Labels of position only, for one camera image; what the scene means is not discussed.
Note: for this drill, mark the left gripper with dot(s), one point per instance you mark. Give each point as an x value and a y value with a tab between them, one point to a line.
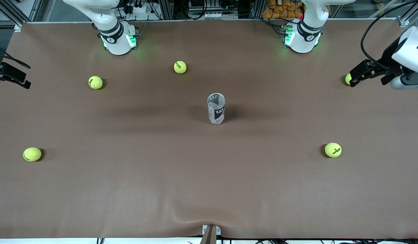
388	58

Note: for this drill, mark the clear tennis ball can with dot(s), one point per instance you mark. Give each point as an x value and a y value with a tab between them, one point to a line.
216	113

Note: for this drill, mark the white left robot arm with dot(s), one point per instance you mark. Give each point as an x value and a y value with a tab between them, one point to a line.
304	42

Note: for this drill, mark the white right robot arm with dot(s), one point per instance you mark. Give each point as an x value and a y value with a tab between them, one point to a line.
117	44

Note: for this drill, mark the yellow tennis ball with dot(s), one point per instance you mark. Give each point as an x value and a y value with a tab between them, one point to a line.
32	154
333	149
347	79
180	67
95	82

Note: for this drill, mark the green lit base box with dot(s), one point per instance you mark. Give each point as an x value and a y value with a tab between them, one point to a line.
131	39
287	35

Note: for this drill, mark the orange bagged items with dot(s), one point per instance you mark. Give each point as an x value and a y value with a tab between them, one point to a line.
283	9

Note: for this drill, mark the white power strip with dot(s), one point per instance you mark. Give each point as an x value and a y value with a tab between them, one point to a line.
134	9

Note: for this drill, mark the white connector block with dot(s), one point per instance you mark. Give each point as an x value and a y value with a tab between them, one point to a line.
213	15

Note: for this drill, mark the brown table mat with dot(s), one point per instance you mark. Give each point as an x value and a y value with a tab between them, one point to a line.
209	186

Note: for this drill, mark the metal corner bracket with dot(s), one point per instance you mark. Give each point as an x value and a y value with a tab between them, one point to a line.
404	22
18	27

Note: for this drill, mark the aluminium frame strut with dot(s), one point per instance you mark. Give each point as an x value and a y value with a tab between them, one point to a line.
256	8
166	8

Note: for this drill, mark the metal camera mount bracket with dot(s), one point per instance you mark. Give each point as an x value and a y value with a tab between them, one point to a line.
210	234

